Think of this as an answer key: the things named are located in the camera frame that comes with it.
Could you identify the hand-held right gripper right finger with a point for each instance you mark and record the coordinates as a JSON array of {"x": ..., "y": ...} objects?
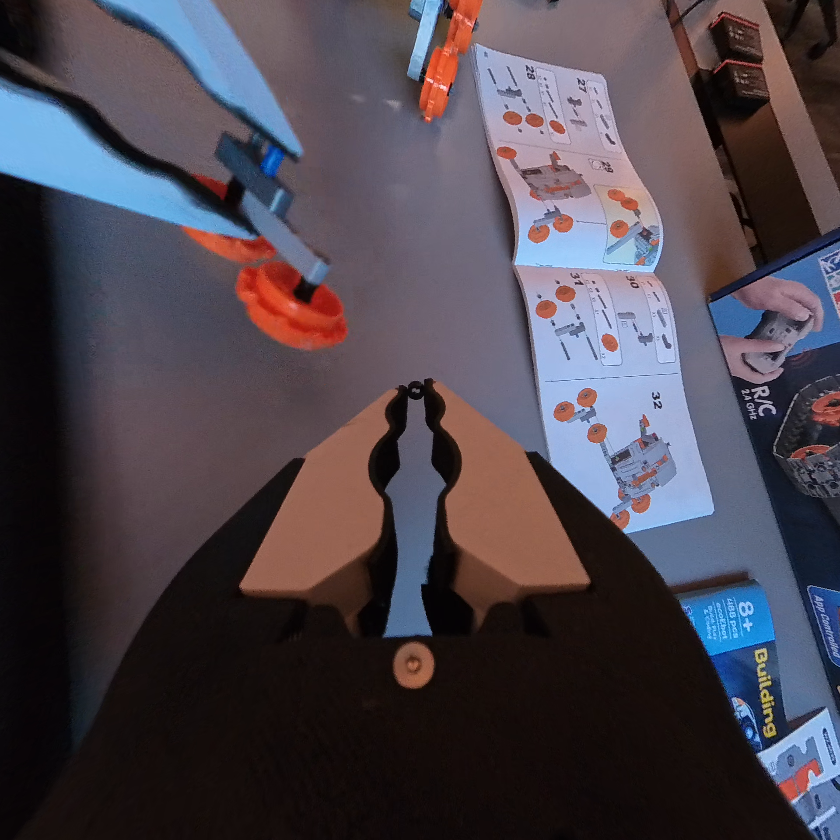
[{"x": 512, "y": 525}]

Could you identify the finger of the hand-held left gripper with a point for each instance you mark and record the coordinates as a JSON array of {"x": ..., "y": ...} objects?
[
  {"x": 197, "y": 52},
  {"x": 65, "y": 144}
]

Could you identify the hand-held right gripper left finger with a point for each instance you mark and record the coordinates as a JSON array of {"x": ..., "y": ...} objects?
[{"x": 315, "y": 525}]

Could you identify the grey beam orange wheel assembly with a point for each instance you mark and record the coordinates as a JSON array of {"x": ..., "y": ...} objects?
[{"x": 289, "y": 308}]

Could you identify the grey desk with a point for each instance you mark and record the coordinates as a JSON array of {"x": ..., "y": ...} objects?
[{"x": 407, "y": 262}]

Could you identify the open instruction booklet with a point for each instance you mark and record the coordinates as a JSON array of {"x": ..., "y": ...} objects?
[{"x": 682, "y": 472}]

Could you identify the grey orange block robot model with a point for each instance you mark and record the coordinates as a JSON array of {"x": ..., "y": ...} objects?
[{"x": 441, "y": 72}]

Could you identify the blue robot kit box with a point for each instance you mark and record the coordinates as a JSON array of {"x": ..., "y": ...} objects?
[{"x": 787, "y": 407}]

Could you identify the grey side table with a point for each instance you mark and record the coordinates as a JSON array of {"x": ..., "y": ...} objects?
[{"x": 781, "y": 151}]

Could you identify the black battery pack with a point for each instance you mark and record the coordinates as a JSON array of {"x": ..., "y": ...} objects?
[
  {"x": 741, "y": 85},
  {"x": 735, "y": 36}
]

